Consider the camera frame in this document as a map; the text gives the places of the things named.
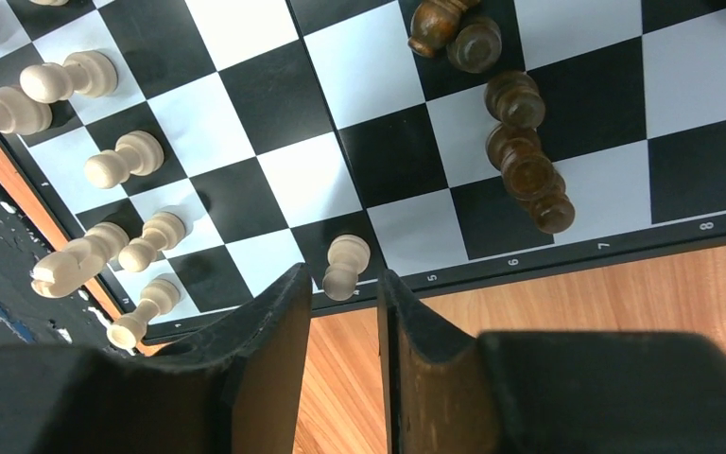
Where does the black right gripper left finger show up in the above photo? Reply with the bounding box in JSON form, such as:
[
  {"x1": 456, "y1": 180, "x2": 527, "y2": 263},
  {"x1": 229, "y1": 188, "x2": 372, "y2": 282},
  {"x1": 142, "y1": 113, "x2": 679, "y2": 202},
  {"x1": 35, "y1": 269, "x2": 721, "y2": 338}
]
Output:
[{"x1": 0, "y1": 263, "x2": 312, "y2": 453}]

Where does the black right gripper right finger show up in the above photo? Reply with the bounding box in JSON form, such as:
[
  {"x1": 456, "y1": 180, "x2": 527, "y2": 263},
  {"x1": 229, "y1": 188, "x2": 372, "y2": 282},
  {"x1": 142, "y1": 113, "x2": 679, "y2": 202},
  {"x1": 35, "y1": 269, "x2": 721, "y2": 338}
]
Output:
[{"x1": 377, "y1": 271, "x2": 726, "y2": 453}]

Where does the white pawn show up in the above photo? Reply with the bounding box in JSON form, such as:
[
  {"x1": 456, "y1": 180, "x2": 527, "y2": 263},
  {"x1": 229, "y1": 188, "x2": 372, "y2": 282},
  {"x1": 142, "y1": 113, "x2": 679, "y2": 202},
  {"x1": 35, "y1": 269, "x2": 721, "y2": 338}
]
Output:
[{"x1": 322, "y1": 235, "x2": 371, "y2": 301}]

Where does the black white chessboard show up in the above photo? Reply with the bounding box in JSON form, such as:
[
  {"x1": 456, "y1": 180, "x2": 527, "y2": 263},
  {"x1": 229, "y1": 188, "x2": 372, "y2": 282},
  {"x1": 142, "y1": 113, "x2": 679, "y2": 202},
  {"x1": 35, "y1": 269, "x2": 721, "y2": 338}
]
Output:
[{"x1": 0, "y1": 1, "x2": 726, "y2": 344}]

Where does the white rook piece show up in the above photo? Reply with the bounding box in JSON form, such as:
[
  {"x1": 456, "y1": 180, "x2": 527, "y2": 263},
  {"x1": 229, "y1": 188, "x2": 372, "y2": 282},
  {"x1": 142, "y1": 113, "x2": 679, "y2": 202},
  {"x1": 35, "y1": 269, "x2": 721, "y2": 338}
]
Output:
[{"x1": 106, "y1": 278, "x2": 182, "y2": 350}]

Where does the white knight piece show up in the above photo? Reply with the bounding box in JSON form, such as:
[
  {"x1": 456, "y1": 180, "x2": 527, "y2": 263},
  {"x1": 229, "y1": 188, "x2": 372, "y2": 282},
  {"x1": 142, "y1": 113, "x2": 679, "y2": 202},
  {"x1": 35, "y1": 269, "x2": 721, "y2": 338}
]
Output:
[{"x1": 31, "y1": 222, "x2": 130, "y2": 299}]

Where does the dark pawn piece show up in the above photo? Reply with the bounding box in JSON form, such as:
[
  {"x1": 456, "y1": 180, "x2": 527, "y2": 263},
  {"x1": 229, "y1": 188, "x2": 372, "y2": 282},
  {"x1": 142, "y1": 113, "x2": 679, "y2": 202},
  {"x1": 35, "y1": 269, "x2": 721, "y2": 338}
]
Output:
[{"x1": 528, "y1": 192, "x2": 576, "y2": 235}]

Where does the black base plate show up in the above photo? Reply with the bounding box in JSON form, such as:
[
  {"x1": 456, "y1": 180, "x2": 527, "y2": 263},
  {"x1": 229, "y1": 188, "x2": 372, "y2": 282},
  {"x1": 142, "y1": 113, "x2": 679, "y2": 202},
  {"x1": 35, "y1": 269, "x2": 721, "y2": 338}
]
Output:
[{"x1": 0, "y1": 185, "x2": 111, "y2": 351}]

